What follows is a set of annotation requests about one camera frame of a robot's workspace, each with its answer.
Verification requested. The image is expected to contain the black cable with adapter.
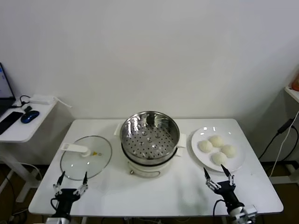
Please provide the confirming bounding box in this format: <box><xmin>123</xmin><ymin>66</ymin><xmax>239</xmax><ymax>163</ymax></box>
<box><xmin>258</xmin><ymin>118</ymin><xmax>295</xmax><ymax>161</ymax></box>

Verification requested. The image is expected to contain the black keyboard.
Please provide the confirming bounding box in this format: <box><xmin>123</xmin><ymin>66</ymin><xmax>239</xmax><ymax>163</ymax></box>
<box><xmin>0</xmin><ymin>111</ymin><xmax>24</xmax><ymax>135</ymax></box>

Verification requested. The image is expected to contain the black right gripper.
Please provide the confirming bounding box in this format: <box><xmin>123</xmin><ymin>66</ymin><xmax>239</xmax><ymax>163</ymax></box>
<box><xmin>203</xmin><ymin>164</ymin><xmax>245</xmax><ymax>212</ymax></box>

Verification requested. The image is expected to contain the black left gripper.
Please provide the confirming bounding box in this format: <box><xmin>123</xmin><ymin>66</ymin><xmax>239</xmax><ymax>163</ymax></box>
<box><xmin>52</xmin><ymin>171</ymin><xmax>89</xmax><ymax>217</ymax></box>

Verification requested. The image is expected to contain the white steamed baozi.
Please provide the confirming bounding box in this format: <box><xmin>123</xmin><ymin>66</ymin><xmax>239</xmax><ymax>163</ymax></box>
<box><xmin>208</xmin><ymin>135</ymin><xmax>224</xmax><ymax>147</ymax></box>
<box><xmin>221</xmin><ymin>144</ymin><xmax>237</xmax><ymax>158</ymax></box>
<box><xmin>211</xmin><ymin>152</ymin><xmax>228</xmax><ymax>166</ymax></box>
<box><xmin>198</xmin><ymin>140</ymin><xmax>214</xmax><ymax>154</ymax></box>

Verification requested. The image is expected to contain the white round plate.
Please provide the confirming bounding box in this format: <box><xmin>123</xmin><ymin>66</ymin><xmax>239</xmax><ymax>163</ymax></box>
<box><xmin>191</xmin><ymin>126</ymin><xmax>246</xmax><ymax>173</ymax></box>

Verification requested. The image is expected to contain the blue computer mouse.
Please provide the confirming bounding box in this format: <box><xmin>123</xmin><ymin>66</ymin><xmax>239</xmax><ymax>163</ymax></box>
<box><xmin>20</xmin><ymin>110</ymin><xmax>40</xmax><ymax>124</ymax></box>

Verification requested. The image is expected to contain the white hanging cable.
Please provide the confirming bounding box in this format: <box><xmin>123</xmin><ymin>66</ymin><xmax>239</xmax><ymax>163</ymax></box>
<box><xmin>271</xmin><ymin>126</ymin><xmax>295</xmax><ymax>178</ymax></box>

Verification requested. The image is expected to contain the black floor cable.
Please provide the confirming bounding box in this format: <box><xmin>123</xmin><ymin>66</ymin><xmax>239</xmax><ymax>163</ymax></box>
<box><xmin>0</xmin><ymin>167</ymin><xmax>16</xmax><ymax>206</ymax></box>

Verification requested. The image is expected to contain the white desk foot bar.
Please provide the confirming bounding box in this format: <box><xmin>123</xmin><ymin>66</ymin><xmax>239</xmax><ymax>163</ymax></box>
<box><xmin>268</xmin><ymin>163</ymin><xmax>299</xmax><ymax>185</ymax></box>

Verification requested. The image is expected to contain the stainless steel steamer basket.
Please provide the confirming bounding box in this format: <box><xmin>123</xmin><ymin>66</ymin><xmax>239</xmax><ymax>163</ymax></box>
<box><xmin>114</xmin><ymin>111</ymin><xmax>187</xmax><ymax>165</ymax></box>

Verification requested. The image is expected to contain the white side table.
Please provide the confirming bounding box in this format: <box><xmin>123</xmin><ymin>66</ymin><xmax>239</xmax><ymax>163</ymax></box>
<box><xmin>0</xmin><ymin>100</ymin><xmax>58</xmax><ymax>203</ymax></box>

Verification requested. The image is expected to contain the black laptop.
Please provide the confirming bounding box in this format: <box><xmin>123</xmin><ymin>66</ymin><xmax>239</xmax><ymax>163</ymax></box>
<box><xmin>0</xmin><ymin>62</ymin><xmax>16</xmax><ymax>117</ymax></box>

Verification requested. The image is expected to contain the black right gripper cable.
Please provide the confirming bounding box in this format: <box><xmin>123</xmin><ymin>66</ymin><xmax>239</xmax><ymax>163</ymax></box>
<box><xmin>213</xmin><ymin>199</ymin><xmax>226</xmax><ymax>224</ymax></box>

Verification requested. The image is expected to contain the short white cable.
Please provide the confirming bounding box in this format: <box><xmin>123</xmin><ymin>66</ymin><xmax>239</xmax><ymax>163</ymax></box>
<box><xmin>53</xmin><ymin>97</ymin><xmax>72</xmax><ymax>108</ymax></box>

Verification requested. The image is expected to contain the glass lid white handle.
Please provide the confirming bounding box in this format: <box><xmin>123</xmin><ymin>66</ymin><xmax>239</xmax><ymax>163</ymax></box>
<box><xmin>60</xmin><ymin>135</ymin><xmax>113</xmax><ymax>181</ymax></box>

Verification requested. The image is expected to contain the white electric cooking pot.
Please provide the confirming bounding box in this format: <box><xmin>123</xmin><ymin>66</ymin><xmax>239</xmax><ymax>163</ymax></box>
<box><xmin>121</xmin><ymin>142</ymin><xmax>184</xmax><ymax>178</ymax></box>

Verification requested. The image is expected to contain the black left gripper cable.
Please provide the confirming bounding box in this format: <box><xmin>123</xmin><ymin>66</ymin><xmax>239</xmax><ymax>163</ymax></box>
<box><xmin>50</xmin><ymin>197</ymin><xmax>59</xmax><ymax>214</ymax></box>

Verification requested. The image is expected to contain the white shelf board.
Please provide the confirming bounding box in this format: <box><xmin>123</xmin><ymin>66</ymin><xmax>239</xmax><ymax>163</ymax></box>
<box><xmin>284</xmin><ymin>86</ymin><xmax>299</xmax><ymax>103</ymax></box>

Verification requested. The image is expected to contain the black looped cable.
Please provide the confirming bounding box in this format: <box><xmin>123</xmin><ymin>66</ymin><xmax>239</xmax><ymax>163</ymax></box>
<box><xmin>10</xmin><ymin>95</ymin><xmax>31</xmax><ymax>109</ymax></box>

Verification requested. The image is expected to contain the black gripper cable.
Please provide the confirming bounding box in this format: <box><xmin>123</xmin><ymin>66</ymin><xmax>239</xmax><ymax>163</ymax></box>
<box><xmin>213</xmin><ymin>199</ymin><xmax>226</xmax><ymax>224</ymax></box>
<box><xmin>50</xmin><ymin>197</ymin><xmax>59</xmax><ymax>214</ymax></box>

